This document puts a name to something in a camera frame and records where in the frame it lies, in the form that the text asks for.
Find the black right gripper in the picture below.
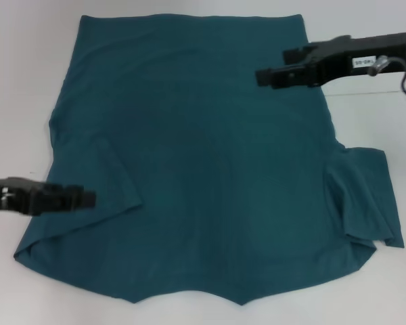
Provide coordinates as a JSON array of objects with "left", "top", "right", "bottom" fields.
[{"left": 255, "top": 31, "right": 406, "bottom": 90}]

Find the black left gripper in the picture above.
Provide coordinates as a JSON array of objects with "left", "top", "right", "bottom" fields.
[{"left": 0, "top": 176, "right": 97, "bottom": 216}]

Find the teal blue shirt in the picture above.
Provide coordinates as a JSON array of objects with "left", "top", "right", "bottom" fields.
[{"left": 13, "top": 13, "right": 405, "bottom": 297}]

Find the right gripper cable with connector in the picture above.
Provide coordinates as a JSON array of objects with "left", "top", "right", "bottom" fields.
[{"left": 366, "top": 55, "right": 406, "bottom": 103}]

